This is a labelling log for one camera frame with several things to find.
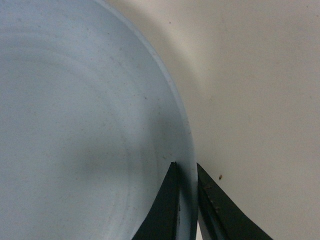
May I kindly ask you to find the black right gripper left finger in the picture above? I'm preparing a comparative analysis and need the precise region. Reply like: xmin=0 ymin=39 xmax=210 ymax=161
xmin=133 ymin=162 xmax=180 ymax=240

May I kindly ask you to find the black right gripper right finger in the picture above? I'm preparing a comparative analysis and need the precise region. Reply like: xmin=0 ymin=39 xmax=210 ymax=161
xmin=197 ymin=164 xmax=271 ymax=240

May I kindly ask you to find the blue plastic plate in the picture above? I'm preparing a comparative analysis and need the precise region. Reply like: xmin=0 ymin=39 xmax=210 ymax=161
xmin=0 ymin=0 xmax=198 ymax=240

